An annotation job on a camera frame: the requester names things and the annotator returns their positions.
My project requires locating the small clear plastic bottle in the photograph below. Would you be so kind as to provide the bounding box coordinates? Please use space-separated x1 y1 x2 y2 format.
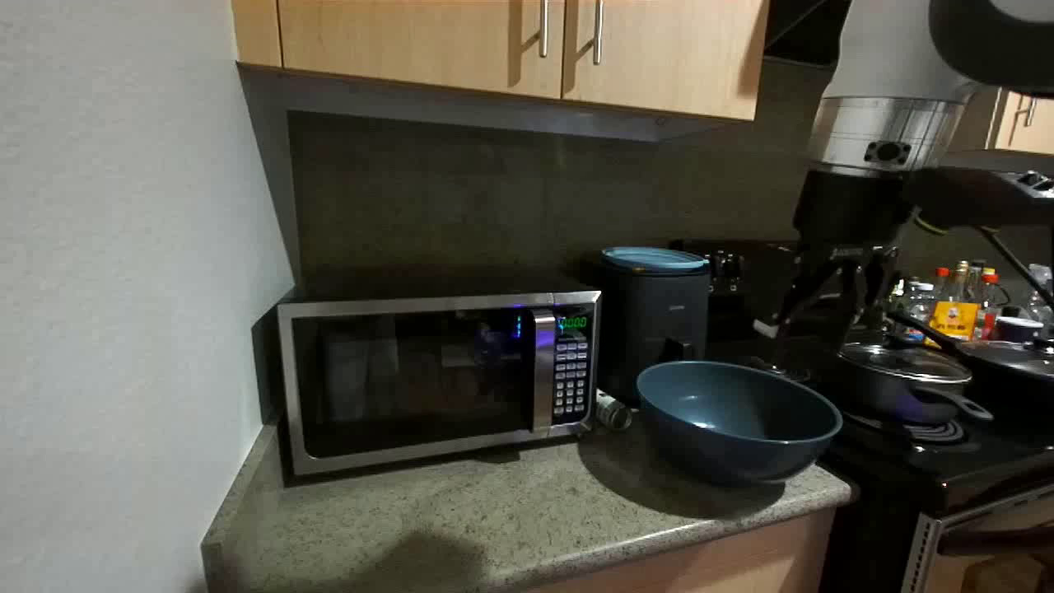
593 391 633 431

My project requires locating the black air fryer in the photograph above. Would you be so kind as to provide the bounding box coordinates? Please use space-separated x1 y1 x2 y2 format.
601 261 713 404

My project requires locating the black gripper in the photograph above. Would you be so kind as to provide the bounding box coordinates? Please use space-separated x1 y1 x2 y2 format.
755 169 912 342

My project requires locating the light blue plate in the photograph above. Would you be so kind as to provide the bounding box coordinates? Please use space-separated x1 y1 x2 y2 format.
601 249 707 275

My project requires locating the large dark blue bowl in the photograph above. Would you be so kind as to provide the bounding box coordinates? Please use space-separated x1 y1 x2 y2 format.
636 361 842 486

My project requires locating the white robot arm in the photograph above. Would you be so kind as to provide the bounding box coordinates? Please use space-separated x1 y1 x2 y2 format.
755 0 1054 342

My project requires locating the yellow label sauce bottle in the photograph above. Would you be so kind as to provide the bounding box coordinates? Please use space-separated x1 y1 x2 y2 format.
930 261 980 339

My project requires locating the stainless steel microwave oven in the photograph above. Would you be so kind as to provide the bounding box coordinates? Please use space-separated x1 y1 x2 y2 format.
277 286 601 478

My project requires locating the wooden upper cabinet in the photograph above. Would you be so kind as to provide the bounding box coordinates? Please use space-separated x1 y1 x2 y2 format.
231 0 772 121

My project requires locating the dark range hood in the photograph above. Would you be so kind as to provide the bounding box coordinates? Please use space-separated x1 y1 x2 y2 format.
766 0 849 65

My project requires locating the black electric stove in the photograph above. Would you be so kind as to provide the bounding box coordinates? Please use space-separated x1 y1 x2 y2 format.
781 331 1054 593

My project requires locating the black pan with glass lid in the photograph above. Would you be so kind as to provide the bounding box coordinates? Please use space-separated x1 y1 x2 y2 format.
829 342 993 427

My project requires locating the red cap condiment bottle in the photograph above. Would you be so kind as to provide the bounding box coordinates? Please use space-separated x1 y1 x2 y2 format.
976 266 1003 339

